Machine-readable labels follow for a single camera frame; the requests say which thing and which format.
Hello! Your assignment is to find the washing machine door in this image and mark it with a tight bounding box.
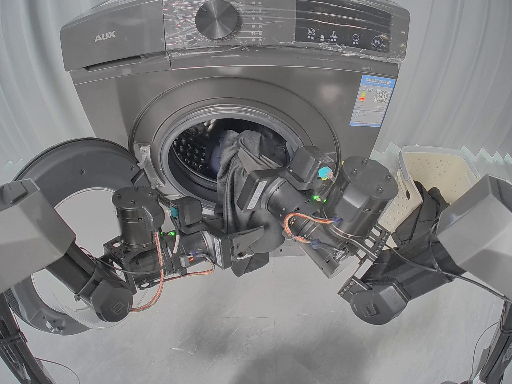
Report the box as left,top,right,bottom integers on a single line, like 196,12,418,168
7,138,165,336

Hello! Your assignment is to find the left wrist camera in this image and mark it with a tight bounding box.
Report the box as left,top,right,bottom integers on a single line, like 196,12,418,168
170,197,203,234

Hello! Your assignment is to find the cream laundry basket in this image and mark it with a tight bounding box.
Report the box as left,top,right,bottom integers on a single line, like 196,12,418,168
360,145,481,248

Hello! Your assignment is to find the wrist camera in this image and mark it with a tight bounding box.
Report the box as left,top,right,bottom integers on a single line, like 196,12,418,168
170,197,203,234
286,145,335,188

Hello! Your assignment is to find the black cable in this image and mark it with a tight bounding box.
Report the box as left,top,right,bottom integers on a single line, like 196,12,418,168
472,322,503,379
384,245,512,301

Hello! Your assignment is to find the heap of dark clothes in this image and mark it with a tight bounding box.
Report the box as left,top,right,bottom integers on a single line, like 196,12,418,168
391,180,453,252

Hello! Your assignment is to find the black garment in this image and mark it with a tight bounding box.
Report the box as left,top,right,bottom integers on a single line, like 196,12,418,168
216,128,287,278

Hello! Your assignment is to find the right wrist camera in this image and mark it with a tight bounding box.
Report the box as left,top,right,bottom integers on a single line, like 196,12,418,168
286,145,335,188

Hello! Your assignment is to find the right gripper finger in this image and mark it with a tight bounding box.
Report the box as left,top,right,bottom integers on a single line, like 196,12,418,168
238,148,281,172

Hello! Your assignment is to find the dark blue garment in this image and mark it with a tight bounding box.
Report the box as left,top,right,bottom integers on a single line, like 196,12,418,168
206,130,241,176

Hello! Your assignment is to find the white curtain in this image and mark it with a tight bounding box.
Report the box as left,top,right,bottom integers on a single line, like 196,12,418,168
0,0,512,167

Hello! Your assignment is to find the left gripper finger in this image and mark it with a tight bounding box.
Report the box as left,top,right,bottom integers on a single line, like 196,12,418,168
231,225,265,260

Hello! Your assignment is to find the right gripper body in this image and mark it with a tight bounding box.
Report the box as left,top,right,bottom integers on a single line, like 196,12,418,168
235,167,309,220

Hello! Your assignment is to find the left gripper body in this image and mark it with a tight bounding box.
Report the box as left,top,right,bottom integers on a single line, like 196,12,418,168
201,230,236,272

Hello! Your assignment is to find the grey washing machine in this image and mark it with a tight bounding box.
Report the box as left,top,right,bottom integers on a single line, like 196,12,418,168
60,0,411,264

